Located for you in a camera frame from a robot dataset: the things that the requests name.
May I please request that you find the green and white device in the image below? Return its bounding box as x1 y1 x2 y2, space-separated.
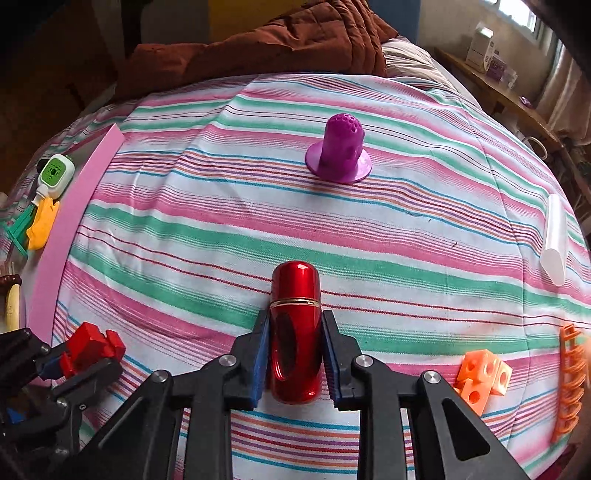
34 154 77 201

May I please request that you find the translucent white tube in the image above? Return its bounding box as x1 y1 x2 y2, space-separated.
539 194 568 287

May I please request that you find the red block toy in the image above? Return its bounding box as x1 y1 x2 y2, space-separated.
59 322 126 379

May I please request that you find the red metallic capsule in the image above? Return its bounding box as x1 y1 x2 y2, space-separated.
269 261 324 404

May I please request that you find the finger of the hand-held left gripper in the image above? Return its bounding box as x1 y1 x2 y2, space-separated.
0 328 63 379
0 359 123 457

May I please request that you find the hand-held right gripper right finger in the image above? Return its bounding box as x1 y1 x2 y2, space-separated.
321 309 532 480

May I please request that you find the orange block toy with holes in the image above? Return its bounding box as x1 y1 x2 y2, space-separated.
452 350 513 414

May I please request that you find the orange plastic rack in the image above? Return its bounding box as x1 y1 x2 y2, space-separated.
551 323 591 444

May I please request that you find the wooden wardrobe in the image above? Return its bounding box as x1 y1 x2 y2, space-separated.
0 0 134 153

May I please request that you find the window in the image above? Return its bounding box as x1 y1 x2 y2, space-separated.
480 0 555 47

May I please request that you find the purple perforated cap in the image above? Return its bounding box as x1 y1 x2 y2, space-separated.
305 113 372 184

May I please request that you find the brown quilt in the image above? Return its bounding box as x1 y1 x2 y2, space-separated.
115 0 400 100

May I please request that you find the purple box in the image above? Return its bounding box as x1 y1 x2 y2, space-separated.
489 51 518 84

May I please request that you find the pale yellow oblong object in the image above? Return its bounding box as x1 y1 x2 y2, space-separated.
4 284 21 330

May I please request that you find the wooden bedside desk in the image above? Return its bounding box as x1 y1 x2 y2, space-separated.
434 46 564 153

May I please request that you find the pale patterned curtain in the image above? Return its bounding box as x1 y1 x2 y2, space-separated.
536 46 591 139

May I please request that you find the pale pink pillow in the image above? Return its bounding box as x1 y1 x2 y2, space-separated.
381 37 444 86

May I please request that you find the white board with pink edge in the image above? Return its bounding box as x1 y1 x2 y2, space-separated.
0 124 125 335

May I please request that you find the yellow-orange plastic toy piece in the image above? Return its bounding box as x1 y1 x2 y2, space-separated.
26 198 61 251

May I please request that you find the white box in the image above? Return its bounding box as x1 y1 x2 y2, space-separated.
465 25 496 72

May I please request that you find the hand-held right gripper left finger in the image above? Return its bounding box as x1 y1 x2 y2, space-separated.
55 309 271 480

